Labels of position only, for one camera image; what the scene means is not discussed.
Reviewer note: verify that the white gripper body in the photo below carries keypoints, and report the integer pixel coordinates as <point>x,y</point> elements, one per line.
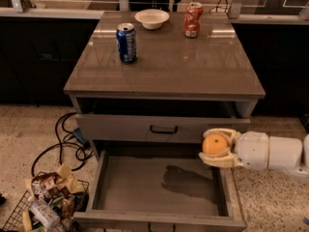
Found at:
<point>252,149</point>

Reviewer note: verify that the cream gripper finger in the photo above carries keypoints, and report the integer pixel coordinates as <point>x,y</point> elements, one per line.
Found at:
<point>230,135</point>
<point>224,159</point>

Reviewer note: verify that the orange fruit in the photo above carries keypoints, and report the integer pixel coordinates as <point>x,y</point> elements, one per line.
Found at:
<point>214,144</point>

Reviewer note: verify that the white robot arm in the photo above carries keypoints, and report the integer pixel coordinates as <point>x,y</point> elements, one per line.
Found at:
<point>287,155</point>

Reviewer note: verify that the grey drawer cabinet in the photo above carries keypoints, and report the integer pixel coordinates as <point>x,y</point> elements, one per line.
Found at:
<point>174,76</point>

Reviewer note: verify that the grey open middle drawer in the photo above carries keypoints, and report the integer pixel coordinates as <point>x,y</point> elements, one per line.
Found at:
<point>161,195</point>

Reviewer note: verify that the grey top drawer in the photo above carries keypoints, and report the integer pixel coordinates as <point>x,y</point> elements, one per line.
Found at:
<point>153,128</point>

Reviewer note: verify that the red soda can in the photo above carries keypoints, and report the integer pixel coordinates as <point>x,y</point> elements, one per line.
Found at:
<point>192,20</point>

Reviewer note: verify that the white bowl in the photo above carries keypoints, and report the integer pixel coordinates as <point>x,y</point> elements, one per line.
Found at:
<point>152,18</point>

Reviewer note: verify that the blue soda can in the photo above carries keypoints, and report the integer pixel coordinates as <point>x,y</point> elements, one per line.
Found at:
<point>127,46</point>

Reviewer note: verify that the brown snack bag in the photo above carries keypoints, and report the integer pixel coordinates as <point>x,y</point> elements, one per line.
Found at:
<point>54,184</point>

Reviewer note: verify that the yellow banana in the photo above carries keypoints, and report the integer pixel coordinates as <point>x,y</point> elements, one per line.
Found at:
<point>27,225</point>

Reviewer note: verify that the black wire basket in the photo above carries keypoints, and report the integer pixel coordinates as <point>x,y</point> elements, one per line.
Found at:
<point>14,221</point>

